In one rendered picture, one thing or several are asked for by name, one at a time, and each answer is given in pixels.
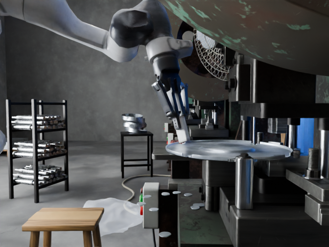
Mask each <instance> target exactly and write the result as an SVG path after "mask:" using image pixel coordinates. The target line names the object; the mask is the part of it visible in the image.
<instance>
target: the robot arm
mask: <svg viewBox="0 0 329 247"><path fill-rule="evenodd" d="M0 16H12V17H14V18H17V19H20V20H24V21H26V22H28V23H31V24H34V25H37V26H40V27H43V28H46V29H48V30H50V31H52V32H55V33H57V34H59V35H61V36H64V37H66V38H69V39H71V40H74V41H76V42H79V43H81V44H84V45H86V46H89V47H91V48H93V49H96V50H98V51H101V52H103V53H104V54H106V55H107V56H109V57H110V58H112V59H113V60H115V61H117V62H128V61H131V60H132V59H133V58H134V57H135V56H136V55H137V54H138V50H139V46H140V45H145V47H146V51H147V56H146V57H145V60H149V62H150V63H151V64H152V66H153V71H154V75H155V77H157V81H156V82H155V83H153V84H152V88H153V89H154V90H155V92H156V94H157V96H158V98H159V101H160V103H161V106H162V108H163V110H164V113H165V115H166V117H170V118H169V119H170V120H173V123H174V127H175V130H176V132H177V136H178V140H179V143H184V142H187V141H190V137H189V133H188V129H187V127H188V126H187V122H186V118H185V117H186V116H187V115H188V114H189V104H188V84H187V83H186V84H184V83H182V82H181V78H180V77H179V71H180V66H179V62H178V59H180V58H184V57H187V56H191V54H192V51H193V43H192V41H191V40H179V39H174V37H173V35H172V27H171V24H170V21H169V18H168V15H167V12H166V9H165V7H164V6H163V4H162V3H160V2H159V1H158V0H143V1H142V2H141V3H139V4H138V5H137V6H135V7H134V8H130V9H121V10H119V11H118V12H117V13H115V14H114V15H113V18H112V21H111V25H110V29H109V31H106V30H103V29H101V28H98V27H96V26H93V25H90V24H87V23H85V22H82V21H81V20H79V19H78V18H77V17H76V16H75V14H74V13H73V12H72V10H71V9H70V8H69V6H68V4H67V2H66V0H0ZM5 145H6V139H5V135H4V134H3V133H2V131H1V130H0V154H1V153H2V151H3V149H4V147H5Z"/></svg>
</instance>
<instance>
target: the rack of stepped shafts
mask: <svg viewBox="0 0 329 247"><path fill-rule="evenodd" d="M11 105H32V115H17V116H13V117H12V118H13V119H16V120H15V121H11ZM37 105H39V111H40V114H39V115H37ZM44 105H63V120H59V119H61V116H54V115H44ZM6 120H7V151H8V181H9V199H13V198H14V186H15V185H18V184H27V185H34V203H39V189H41V188H45V187H47V186H50V185H53V184H56V183H59V182H62V181H65V191H69V165H68V116H67V100H63V102H43V100H40V101H39V102H37V100H36V99H32V100H31V102H11V100H10V99H6ZM58 123H63V124H58ZM54 128H56V129H54ZM29 130H32V138H33V140H30V141H23V142H17V143H14V144H15V145H19V147H18V148H12V132H18V131H29ZM62 130H63V131H64V145H63V146H61V145H62V142H59V141H54V140H44V133H45V132H54V131H62ZM37 133H40V140H38V137H37ZM12 149H13V150H17V151H14V152H12ZM13 155H14V156H13ZM60 156H64V171H62V167H56V166H51V165H45V160H47V159H51V158H56V157H60ZM21 157H29V158H33V165H30V166H26V167H25V168H20V169H15V171H19V173H17V174H15V173H13V159H16V158H21ZM39 161H40V162H41V164H38V162H39ZM13 176H16V177H14V178H13Z"/></svg>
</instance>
